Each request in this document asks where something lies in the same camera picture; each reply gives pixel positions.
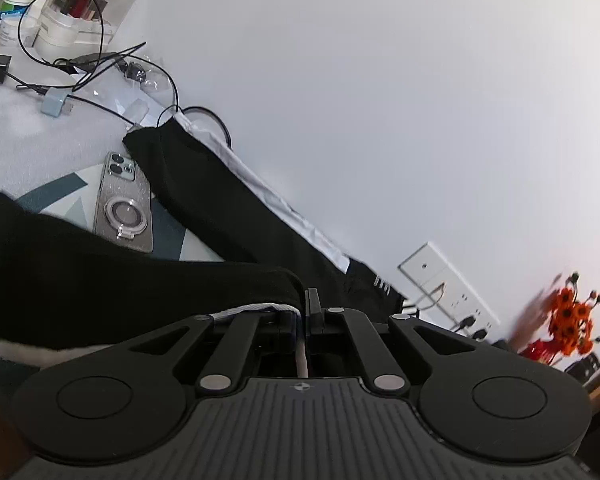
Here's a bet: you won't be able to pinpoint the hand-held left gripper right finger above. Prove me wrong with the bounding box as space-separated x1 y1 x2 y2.
305 287 485 397

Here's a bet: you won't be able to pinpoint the white labelled bottle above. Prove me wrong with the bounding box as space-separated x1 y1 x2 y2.
0 14 37 49

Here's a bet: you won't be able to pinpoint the black pants with white stripe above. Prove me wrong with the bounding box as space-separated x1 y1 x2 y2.
0 112 411 367

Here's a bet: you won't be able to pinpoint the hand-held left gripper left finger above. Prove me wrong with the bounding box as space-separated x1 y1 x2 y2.
125 308 303 396

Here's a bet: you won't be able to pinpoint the coiled black cable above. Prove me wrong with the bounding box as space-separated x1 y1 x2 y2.
180 105 231 150

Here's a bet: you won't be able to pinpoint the long black cable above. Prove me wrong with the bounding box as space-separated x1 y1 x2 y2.
5 0 181 128

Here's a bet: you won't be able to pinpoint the smartphone in clear glitter case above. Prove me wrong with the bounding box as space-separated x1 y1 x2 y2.
94 151 155 254

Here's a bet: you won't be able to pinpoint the white power strip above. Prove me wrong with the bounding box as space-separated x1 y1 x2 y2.
398 241 500 343

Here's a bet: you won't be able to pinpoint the light blue charger adapter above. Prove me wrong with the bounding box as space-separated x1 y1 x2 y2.
40 87 76 117

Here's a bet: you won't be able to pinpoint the orange red flower decoration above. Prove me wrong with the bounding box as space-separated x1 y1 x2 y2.
517 271 600 367

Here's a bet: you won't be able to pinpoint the white cream jar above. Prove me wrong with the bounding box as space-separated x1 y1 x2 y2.
33 9 82 59

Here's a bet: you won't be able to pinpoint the clear plastic wrapper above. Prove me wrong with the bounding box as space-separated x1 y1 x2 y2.
74 54 177 128

